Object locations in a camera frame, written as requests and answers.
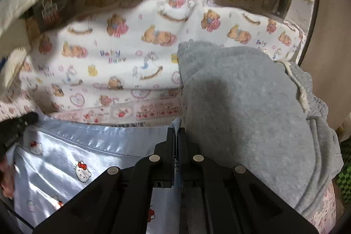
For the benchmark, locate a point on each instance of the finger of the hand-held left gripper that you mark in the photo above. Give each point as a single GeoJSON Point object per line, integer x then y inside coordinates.
{"type": "Point", "coordinates": [28, 118]}

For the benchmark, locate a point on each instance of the light blue cat print pants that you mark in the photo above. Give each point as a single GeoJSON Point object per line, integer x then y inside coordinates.
{"type": "Point", "coordinates": [68, 146]}

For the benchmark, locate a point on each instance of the bear printed blanket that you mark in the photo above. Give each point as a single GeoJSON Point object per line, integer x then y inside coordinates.
{"type": "Point", "coordinates": [109, 58]}

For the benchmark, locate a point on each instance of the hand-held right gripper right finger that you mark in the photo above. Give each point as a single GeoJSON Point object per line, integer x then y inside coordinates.
{"type": "Point", "coordinates": [181, 145]}

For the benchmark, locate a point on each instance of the green black checked cloth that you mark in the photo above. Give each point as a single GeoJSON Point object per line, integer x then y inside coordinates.
{"type": "Point", "coordinates": [344, 184]}

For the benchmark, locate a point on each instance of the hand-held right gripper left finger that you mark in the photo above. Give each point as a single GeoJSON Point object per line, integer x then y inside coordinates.
{"type": "Point", "coordinates": [170, 140]}

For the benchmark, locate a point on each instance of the person's left hand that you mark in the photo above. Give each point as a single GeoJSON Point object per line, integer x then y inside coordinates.
{"type": "Point", "coordinates": [6, 179]}

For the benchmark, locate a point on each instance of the grey sweatpants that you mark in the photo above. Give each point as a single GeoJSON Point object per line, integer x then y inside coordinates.
{"type": "Point", "coordinates": [246, 113]}

